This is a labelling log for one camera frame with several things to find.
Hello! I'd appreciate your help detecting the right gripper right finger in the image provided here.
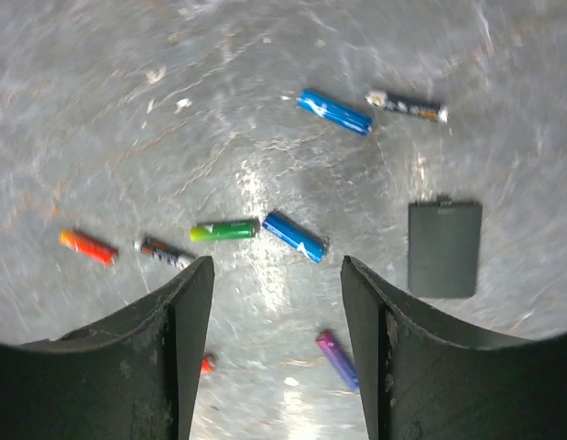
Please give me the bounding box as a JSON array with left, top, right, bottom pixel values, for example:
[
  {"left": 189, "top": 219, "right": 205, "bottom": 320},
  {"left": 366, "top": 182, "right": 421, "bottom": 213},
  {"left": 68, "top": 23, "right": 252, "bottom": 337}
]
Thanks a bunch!
[{"left": 341, "top": 257, "right": 567, "bottom": 439}]

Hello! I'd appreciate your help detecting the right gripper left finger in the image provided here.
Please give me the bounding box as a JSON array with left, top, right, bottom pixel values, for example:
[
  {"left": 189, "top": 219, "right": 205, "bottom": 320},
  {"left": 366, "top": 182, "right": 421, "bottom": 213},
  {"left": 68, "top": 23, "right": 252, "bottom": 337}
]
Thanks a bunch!
[{"left": 0, "top": 257, "right": 214, "bottom": 439}]

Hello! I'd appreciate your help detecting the black battery cover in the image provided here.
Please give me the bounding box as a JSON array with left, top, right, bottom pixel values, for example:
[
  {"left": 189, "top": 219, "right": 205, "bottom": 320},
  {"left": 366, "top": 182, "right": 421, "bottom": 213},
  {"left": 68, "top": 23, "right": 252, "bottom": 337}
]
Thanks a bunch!
[{"left": 408, "top": 196, "right": 483, "bottom": 299}]

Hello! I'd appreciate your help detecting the red yellow battery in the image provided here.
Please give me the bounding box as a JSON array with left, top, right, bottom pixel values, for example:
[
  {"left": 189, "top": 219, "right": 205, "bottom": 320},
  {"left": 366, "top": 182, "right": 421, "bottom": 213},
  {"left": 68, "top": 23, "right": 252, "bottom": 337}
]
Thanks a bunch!
[{"left": 201, "top": 353, "right": 216, "bottom": 376}]

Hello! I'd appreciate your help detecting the purple blue battery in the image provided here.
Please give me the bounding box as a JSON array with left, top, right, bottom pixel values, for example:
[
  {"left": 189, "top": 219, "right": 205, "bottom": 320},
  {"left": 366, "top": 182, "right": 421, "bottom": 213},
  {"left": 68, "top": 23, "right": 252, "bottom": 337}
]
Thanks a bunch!
[{"left": 315, "top": 330, "right": 360, "bottom": 392}]

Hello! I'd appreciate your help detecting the black battery centre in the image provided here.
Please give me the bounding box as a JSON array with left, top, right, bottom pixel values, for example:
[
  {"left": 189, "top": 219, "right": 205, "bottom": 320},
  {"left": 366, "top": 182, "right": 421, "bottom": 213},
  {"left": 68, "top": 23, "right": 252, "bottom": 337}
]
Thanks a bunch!
[{"left": 134, "top": 236, "right": 196, "bottom": 270}]

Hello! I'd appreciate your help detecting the black battery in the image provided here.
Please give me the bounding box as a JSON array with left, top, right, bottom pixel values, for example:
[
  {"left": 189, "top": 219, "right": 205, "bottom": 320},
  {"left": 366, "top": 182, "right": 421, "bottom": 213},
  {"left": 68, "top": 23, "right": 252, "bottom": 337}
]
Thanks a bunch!
[
  {"left": 365, "top": 90, "right": 449, "bottom": 123},
  {"left": 134, "top": 236, "right": 196, "bottom": 270}
]

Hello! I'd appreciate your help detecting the red orange battery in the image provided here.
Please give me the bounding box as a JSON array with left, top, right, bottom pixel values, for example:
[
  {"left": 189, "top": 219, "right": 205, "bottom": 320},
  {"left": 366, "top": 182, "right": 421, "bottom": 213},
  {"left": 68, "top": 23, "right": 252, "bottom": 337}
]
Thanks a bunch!
[{"left": 59, "top": 229, "right": 118, "bottom": 267}]

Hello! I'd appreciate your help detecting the green battery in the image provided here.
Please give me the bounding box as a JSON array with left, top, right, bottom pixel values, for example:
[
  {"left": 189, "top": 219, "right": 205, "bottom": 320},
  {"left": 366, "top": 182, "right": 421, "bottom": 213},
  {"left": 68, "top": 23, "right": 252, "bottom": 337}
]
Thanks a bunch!
[{"left": 190, "top": 220, "right": 256, "bottom": 243}]

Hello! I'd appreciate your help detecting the black battery far right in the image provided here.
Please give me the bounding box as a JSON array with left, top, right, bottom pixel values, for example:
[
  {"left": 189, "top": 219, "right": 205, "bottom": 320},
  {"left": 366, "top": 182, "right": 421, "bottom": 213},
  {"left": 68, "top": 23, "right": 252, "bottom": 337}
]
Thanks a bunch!
[{"left": 365, "top": 90, "right": 449, "bottom": 123}]

